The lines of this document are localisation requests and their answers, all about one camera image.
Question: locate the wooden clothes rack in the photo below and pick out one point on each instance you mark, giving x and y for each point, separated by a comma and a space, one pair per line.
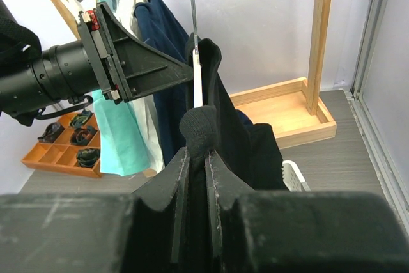
294, 108

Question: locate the rolled dark sock left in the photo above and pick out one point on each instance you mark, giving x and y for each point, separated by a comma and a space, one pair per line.
51, 133

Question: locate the aluminium frame rail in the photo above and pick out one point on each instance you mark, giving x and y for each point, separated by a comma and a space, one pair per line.
381, 84

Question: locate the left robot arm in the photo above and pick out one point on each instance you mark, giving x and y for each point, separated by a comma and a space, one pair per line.
106, 57

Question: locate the teal hanging t shirt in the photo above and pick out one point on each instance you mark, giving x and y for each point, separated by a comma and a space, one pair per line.
122, 148

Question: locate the cream plastic hanger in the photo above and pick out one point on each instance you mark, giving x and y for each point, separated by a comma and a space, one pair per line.
197, 77

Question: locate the wooden compartment tray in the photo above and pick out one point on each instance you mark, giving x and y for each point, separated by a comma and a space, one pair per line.
60, 156

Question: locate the white perforated plastic basket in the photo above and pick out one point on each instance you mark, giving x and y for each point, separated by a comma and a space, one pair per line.
293, 177

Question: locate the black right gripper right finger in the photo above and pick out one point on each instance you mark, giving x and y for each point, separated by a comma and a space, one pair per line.
281, 231

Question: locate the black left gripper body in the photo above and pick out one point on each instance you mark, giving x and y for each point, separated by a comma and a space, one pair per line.
32, 79

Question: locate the navy hanging t shirt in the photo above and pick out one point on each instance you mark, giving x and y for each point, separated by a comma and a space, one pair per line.
160, 29

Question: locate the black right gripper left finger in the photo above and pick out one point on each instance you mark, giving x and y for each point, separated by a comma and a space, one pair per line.
140, 231

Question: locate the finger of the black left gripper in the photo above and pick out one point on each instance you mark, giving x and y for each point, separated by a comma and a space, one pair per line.
127, 69

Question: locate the rolled dark sock bottom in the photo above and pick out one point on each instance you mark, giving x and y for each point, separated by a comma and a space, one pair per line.
88, 157

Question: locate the black printed t shirt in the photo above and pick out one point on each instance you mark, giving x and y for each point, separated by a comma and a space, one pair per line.
249, 150

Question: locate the rolled dark sock top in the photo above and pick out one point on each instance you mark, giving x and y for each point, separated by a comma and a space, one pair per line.
80, 119

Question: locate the rolled dark sock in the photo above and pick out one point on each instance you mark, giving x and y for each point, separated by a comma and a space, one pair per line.
82, 136
51, 133
80, 119
88, 157

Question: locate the rolled dark sock middle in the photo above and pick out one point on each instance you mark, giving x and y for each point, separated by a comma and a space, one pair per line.
82, 136

